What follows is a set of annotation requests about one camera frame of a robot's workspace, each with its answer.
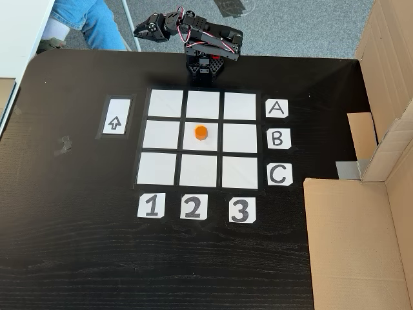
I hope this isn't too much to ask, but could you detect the white nine-square grid sheet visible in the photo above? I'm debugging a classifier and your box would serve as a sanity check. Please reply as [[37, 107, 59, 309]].
[[132, 87, 266, 194]]

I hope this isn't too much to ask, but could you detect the white metal table leg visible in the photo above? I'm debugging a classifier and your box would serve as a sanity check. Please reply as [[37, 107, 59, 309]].
[[121, 0, 142, 52]]

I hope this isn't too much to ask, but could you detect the black tape patch on floor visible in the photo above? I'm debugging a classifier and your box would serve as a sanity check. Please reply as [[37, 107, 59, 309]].
[[214, 0, 256, 19]]

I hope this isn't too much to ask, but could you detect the paper sheet with arrow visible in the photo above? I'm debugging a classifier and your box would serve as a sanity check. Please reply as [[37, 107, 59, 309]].
[[96, 94, 136, 140]]

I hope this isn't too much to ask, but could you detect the white desk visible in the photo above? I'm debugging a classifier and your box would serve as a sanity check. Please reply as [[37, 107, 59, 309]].
[[0, 0, 56, 136]]

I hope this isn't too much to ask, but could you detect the crumpled clear tape scrap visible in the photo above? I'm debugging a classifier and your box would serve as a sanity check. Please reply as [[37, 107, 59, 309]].
[[54, 135, 74, 158]]

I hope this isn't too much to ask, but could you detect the paper sheet letter A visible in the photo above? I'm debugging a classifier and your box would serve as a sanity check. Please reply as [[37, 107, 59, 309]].
[[265, 99, 290, 119]]

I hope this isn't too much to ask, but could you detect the paper sheet letter B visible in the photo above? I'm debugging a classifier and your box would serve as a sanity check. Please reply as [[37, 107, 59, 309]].
[[267, 128, 292, 150]]

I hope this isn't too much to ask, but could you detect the paper sheet number 1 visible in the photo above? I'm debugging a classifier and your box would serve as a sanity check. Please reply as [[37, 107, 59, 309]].
[[137, 192, 166, 220]]

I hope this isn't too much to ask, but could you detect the paper sheet number 2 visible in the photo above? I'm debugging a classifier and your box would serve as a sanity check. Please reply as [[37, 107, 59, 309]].
[[179, 193, 209, 221]]

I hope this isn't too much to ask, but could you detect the paper sheet letter C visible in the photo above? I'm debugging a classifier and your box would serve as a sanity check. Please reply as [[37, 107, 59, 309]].
[[267, 163, 294, 187]]

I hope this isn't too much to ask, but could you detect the paper sheet number 3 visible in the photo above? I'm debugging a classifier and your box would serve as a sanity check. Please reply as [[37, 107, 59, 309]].
[[228, 196, 257, 223]]

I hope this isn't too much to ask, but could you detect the brown cardboard screen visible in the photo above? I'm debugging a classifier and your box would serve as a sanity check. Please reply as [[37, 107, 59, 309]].
[[303, 0, 413, 310]]

